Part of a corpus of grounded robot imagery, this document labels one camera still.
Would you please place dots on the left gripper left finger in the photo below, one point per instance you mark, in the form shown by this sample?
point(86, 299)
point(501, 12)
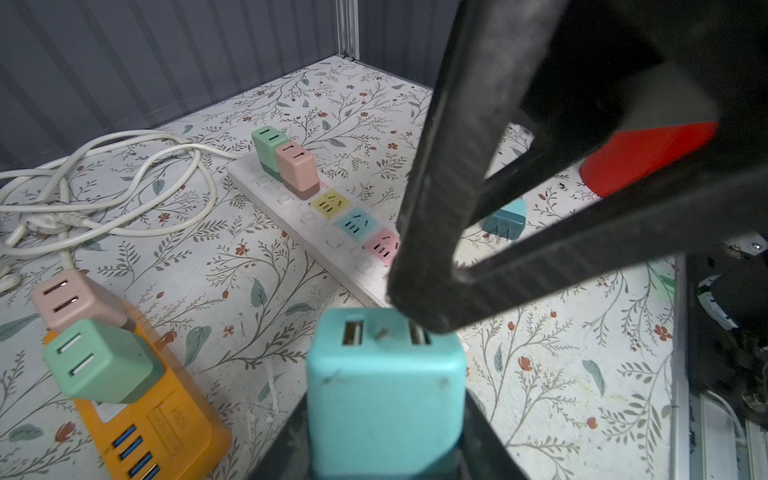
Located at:
point(288, 457)

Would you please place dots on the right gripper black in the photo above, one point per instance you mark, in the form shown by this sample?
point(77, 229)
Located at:
point(548, 82)

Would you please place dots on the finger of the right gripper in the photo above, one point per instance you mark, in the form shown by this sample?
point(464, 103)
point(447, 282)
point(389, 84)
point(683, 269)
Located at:
point(600, 240)
point(462, 156)

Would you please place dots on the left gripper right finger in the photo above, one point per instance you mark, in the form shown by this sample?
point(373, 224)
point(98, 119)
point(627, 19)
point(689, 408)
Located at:
point(483, 456)

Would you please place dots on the teal plug adapter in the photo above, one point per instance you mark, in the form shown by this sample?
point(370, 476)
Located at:
point(508, 222)
point(267, 140)
point(385, 397)

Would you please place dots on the orange power strip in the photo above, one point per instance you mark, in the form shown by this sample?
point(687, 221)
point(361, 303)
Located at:
point(172, 432)

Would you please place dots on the green plug adapter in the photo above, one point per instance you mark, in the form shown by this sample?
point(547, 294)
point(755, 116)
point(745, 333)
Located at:
point(96, 361)

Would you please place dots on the white power strip pastel sockets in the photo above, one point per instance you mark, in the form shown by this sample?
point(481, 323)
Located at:
point(337, 231)

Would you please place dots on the pink plug adapter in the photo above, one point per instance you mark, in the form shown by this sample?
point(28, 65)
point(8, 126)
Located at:
point(298, 170)
point(71, 296)

